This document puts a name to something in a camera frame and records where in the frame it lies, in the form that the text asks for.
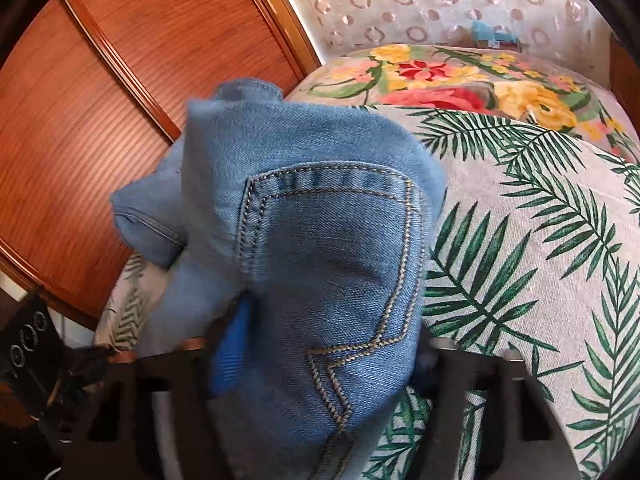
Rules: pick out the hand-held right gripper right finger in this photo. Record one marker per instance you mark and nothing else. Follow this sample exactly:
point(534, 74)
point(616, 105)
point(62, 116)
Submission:
point(450, 375)

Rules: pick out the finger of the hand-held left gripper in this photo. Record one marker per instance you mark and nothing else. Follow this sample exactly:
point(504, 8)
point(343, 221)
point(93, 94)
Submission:
point(87, 367)

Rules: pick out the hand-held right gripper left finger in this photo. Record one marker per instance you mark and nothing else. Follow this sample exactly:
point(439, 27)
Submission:
point(230, 355)

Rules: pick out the blue denim pants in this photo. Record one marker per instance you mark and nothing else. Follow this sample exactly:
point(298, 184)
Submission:
point(325, 240)

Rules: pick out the floral leaf print bedsheet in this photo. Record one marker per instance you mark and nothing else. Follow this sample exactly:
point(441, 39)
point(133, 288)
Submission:
point(525, 260)

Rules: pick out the wooden slatted wardrobe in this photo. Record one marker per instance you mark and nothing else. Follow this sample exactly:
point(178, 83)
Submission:
point(125, 110)

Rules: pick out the small blue toy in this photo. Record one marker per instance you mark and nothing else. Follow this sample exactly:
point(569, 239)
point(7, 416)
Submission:
point(492, 35)

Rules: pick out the wooden cabinet counter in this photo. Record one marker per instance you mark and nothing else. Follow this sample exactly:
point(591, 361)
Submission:
point(625, 70)

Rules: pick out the circle patterned sheer curtain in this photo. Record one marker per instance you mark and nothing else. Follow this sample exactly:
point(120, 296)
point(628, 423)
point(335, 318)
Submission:
point(425, 0)

